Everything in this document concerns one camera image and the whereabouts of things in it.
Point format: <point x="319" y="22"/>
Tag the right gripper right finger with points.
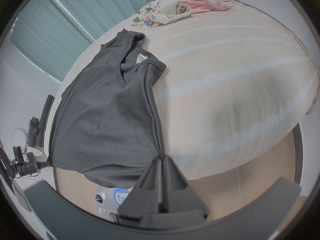
<point x="185" y="196"/>

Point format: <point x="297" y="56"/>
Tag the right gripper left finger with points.
<point x="142" y="199"/>

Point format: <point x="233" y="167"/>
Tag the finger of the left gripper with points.
<point x="45" y="164"/>

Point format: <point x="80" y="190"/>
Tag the black T-shirt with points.
<point x="105" y="121"/>

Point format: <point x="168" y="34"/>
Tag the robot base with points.
<point x="107" y="199"/>

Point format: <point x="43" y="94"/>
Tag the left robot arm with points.
<point x="22" y="166"/>

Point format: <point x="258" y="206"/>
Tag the bed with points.
<point x="225" y="84"/>

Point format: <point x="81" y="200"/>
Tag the black chest of drawers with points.
<point x="47" y="114"/>

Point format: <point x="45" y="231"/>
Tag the blue-green curtain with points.
<point x="45" y="41"/>
<point x="105" y="9"/>

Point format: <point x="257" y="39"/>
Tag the white printed garment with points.
<point x="162" y="14"/>

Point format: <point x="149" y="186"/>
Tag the pink garment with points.
<point x="207" y="4"/>

